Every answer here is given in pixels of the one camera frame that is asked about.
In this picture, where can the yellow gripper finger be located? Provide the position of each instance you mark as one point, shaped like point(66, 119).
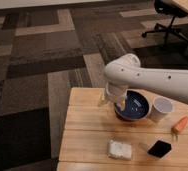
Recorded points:
point(103, 100)
point(122, 104)

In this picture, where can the orange carrot toy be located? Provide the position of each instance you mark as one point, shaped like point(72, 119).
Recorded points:
point(180, 125)

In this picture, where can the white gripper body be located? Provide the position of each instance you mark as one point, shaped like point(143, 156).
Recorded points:
point(115, 93)

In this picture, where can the black square object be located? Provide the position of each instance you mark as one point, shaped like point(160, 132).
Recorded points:
point(160, 149)

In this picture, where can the dark blue bowl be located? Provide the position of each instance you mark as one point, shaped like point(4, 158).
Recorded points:
point(136, 107)

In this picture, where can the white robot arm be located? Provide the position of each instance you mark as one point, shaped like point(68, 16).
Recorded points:
point(127, 71)

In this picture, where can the white paper cup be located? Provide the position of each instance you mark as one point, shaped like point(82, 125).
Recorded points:
point(161, 107)

